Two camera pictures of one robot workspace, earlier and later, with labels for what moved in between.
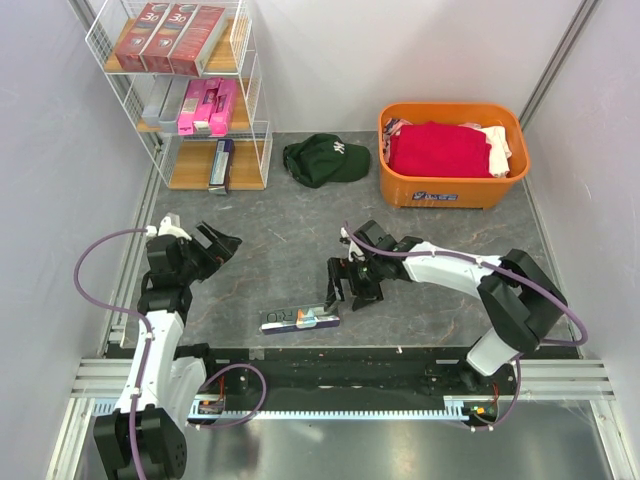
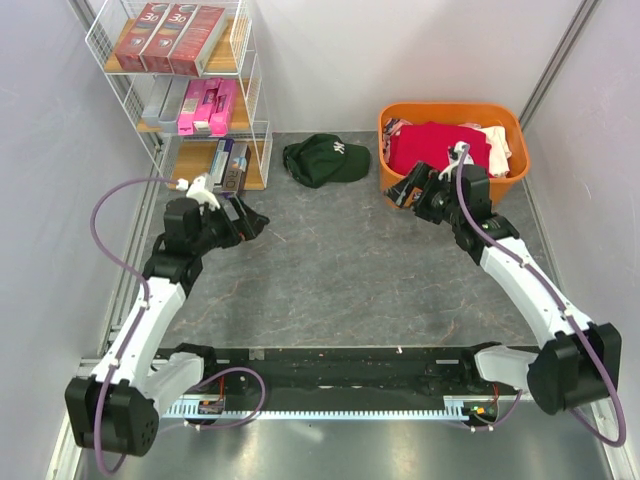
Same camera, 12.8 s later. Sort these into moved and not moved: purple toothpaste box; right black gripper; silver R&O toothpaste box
Moved: right black gripper; silver R&O toothpaste box
Not moved: purple toothpaste box
